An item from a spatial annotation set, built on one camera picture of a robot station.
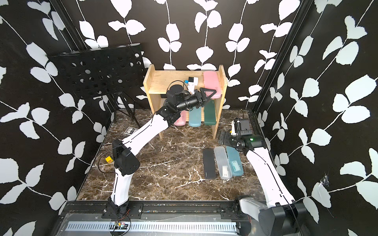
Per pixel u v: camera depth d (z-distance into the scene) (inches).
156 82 29.5
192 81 26.5
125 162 19.7
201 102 24.7
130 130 41.1
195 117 34.5
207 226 27.6
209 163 36.3
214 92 26.1
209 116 33.8
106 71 30.0
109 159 35.5
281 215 14.6
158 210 29.5
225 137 27.0
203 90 25.1
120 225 27.7
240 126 22.5
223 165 35.5
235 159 36.5
